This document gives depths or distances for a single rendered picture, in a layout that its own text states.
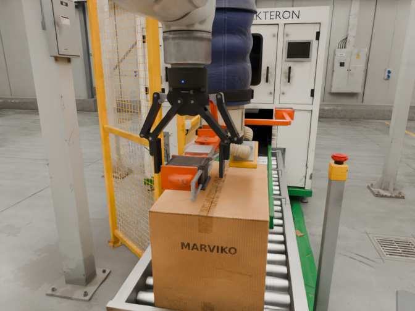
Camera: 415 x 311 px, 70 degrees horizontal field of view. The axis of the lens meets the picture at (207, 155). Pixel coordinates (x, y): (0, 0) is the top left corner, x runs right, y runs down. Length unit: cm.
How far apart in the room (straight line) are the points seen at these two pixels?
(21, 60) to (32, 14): 1106
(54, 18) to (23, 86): 1129
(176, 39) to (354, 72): 922
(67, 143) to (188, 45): 144
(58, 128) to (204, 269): 120
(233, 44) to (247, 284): 82
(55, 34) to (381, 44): 922
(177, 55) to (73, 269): 191
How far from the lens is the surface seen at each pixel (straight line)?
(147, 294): 132
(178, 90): 58
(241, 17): 110
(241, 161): 106
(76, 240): 213
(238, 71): 109
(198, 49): 55
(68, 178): 196
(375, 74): 1012
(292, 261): 144
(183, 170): 58
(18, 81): 1316
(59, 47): 180
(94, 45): 232
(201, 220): 100
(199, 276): 112
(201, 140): 83
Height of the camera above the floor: 140
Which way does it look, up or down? 16 degrees down
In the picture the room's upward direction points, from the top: straight up
